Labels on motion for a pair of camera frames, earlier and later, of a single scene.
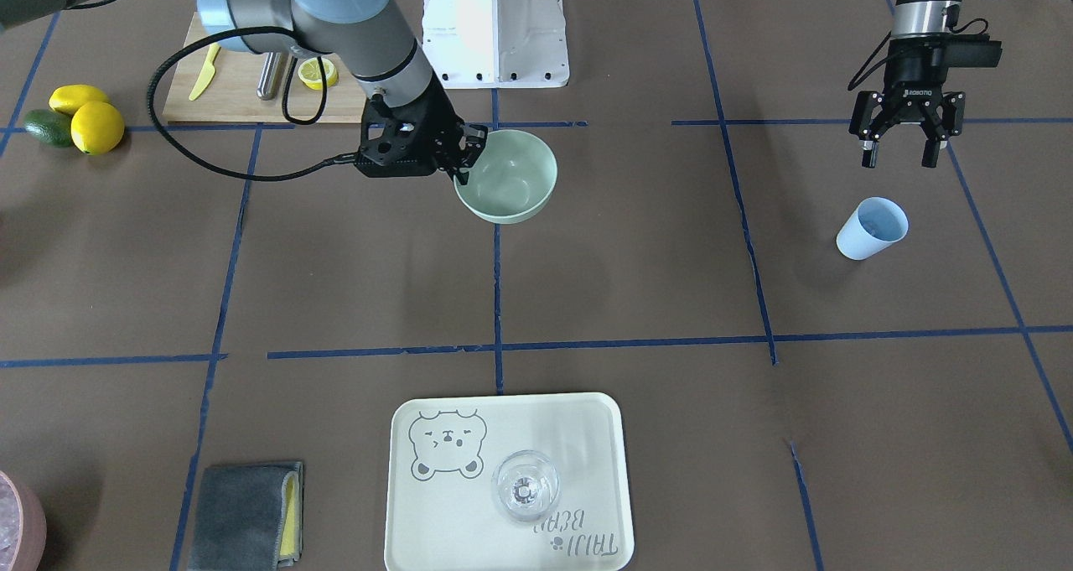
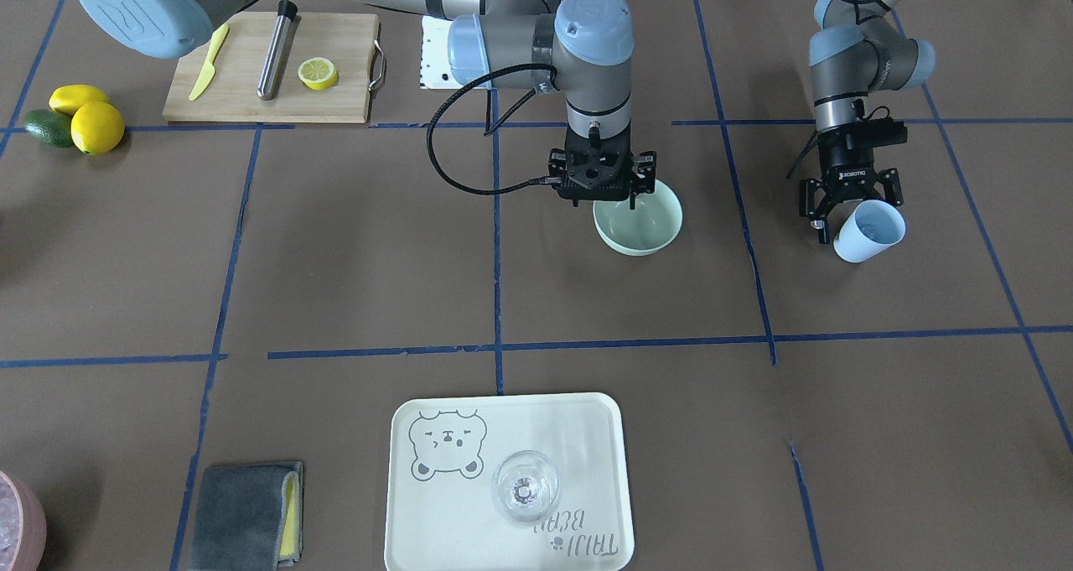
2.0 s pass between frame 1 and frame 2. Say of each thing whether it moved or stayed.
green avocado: stayed
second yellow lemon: stayed
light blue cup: stayed
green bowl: moved
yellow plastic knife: stayed
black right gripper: moved
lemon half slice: stayed
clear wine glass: stayed
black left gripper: moved
